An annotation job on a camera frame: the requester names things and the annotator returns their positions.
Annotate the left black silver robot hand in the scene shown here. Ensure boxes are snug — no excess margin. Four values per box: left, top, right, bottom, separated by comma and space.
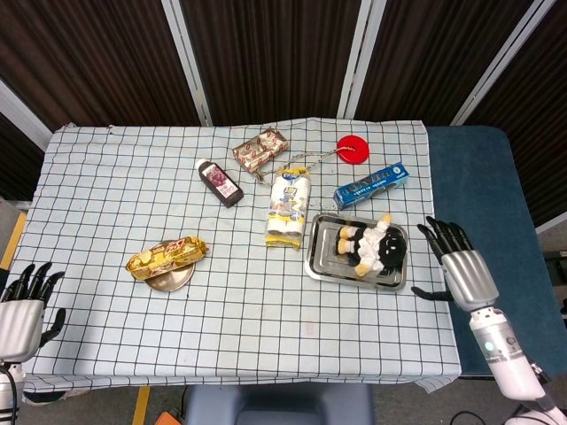
0, 261, 66, 364

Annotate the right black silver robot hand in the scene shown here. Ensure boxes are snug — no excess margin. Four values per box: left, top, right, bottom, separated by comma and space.
410, 215, 501, 312

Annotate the plush doll black head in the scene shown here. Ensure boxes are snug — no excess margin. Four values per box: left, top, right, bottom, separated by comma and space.
334, 212, 408, 279

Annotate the gold snack packet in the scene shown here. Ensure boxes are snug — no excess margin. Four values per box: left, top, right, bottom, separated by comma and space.
125, 236, 209, 282

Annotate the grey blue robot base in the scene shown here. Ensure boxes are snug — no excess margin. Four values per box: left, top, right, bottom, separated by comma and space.
183, 383, 376, 425

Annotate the black box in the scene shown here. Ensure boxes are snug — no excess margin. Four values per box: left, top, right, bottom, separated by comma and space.
543, 250, 567, 272

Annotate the blue toothpaste box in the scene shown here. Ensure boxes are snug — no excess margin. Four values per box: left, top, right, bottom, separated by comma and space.
332, 160, 411, 212

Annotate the rectangular metal tray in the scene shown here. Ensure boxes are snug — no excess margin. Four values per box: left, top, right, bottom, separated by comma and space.
305, 212, 408, 292

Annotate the round metal plate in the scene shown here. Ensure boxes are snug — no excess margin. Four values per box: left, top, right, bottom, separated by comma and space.
144, 240, 196, 293

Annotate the checked white tablecloth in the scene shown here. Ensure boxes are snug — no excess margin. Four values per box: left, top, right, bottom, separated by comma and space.
21, 117, 462, 395

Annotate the red disc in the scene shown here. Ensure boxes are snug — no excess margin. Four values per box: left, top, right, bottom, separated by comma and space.
337, 135, 370, 166

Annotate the white yellow snack pack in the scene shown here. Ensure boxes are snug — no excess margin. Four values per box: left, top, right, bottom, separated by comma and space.
264, 166, 312, 251

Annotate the dark juice bottle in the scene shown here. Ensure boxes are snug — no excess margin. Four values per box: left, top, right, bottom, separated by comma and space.
194, 158, 245, 209

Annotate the brown candy wrapper pack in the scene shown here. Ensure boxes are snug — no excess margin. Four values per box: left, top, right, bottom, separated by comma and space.
231, 127, 291, 174

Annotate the brown folding partition screen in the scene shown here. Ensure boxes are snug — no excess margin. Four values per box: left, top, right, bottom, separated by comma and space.
0, 0, 567, 227

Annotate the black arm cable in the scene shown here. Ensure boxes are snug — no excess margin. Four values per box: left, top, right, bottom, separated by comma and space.
0, 362, 21, 425

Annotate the black floor cable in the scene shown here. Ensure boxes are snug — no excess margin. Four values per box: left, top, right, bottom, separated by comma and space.
454, 410, 488, 425

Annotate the beige braided rope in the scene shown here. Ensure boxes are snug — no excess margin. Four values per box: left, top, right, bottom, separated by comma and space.
252, 150, 345, 186

